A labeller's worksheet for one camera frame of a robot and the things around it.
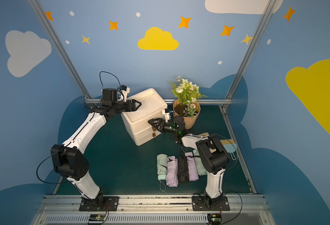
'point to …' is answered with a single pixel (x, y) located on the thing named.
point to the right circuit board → (214, 219)
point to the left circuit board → (96, 217)
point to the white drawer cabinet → (136, 123)
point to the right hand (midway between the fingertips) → (151, 122)
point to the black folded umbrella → (183, 169)
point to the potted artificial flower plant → (187, 104)
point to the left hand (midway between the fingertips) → (136, 102)
